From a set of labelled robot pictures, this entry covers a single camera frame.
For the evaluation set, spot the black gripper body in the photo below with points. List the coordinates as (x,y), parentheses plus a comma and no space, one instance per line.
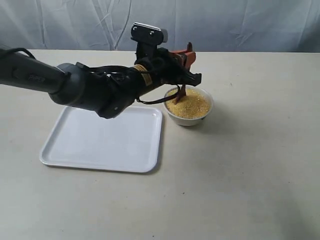
(156,66)

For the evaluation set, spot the yellow grains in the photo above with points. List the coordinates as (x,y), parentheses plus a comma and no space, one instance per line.
(191,106)

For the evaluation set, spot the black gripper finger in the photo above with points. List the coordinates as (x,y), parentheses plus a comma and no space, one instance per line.
(189,78)

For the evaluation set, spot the white plastic tray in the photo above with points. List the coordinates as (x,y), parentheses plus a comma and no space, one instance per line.
(128,143)

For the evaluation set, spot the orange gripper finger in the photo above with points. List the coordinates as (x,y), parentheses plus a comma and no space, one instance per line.
(185,58)

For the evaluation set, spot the white backdrop cloth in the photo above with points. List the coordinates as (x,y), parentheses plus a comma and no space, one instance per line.
(210,25)

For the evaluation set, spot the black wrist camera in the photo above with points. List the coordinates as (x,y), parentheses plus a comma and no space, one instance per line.
(148,34)

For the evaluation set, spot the white bowl with blue pattern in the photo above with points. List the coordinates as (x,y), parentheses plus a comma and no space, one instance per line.
(195,121)

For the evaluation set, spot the brown wooden spoon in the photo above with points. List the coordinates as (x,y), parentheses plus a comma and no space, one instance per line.
(182,91)

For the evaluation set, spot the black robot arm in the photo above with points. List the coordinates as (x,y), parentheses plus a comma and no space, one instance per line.
(106,90)

